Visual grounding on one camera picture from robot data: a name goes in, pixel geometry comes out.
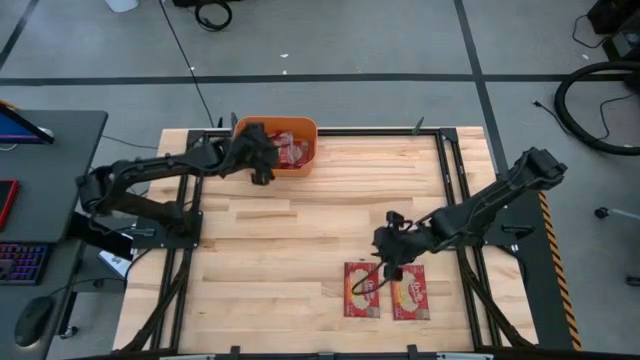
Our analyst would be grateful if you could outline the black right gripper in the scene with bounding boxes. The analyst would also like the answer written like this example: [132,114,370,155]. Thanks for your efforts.
[373,222,437,281]

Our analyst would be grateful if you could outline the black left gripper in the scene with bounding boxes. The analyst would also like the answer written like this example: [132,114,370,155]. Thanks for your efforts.
[219,121,280,186]

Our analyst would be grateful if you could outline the orange plastic basket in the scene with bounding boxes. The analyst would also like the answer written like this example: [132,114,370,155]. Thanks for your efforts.
[232,115,319,179]

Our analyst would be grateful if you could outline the black platform with hazard stripe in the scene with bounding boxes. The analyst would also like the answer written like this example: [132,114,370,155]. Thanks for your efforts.
[494,174,584,351]

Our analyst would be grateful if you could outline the black equipment box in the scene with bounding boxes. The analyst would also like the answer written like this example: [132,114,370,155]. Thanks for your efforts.
[172,0,244,8]

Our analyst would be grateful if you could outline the black box beside desk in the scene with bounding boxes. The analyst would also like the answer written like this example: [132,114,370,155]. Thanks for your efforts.
[67,212,135,261]

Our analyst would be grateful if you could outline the white trash bin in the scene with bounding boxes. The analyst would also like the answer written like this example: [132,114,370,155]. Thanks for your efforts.
[104,0,140,14]

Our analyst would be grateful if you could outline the dark grey desk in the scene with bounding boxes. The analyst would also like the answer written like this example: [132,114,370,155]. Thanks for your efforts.
[0,109,109,360]

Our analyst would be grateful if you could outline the chair leg with caster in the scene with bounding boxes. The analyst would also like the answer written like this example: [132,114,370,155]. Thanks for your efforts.
[593,206,640,221]

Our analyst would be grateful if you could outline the monitor with blue screen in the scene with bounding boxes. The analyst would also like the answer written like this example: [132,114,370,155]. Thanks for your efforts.
[0,99,55,146]

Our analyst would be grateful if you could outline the red tablet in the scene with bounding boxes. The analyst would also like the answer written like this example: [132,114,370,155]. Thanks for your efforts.
[0,178,20,232]

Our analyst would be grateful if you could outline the backlit keyboard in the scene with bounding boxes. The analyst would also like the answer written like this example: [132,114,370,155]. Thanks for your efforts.
[0,242,51,286]

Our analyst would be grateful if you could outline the black computer mouse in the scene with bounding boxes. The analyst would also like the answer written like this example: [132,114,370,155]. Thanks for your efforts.
[13,295,55,348]

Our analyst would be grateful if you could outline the black equipment case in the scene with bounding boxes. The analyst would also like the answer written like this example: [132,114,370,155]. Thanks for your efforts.
[587,0,640,61]

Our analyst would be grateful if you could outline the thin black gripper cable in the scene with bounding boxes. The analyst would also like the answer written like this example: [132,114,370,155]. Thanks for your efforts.
[351,258,390,296]

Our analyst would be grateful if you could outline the black metal table frame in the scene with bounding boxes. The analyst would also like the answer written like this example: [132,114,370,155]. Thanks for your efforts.
[119,127,539,354]

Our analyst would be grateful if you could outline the coiled black cable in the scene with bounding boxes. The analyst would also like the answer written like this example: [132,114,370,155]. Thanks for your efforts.
[193,1,234,32]

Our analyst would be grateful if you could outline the long black floor cable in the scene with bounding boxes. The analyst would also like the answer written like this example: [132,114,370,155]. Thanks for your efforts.
[157,0,216,126]

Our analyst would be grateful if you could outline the thin black cable with plug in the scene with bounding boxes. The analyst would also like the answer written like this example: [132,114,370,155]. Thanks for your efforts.
[532,92,640,149]

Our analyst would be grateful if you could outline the thick black hose ring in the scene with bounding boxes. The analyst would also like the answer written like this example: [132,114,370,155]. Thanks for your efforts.
[553,60,640,156]

